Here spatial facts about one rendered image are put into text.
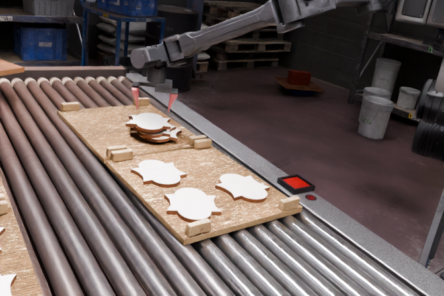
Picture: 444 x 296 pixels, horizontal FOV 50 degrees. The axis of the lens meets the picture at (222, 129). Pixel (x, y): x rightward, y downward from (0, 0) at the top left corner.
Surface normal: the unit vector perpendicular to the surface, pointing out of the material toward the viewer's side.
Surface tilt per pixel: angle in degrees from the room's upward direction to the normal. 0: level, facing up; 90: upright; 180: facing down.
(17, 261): 0
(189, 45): 90
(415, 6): 90
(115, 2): 92
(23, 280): 0
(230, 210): 0
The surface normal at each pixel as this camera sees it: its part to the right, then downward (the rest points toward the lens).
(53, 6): 0.68, 0.44
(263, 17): -0.54, 0.23
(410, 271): 0.13, -0.93
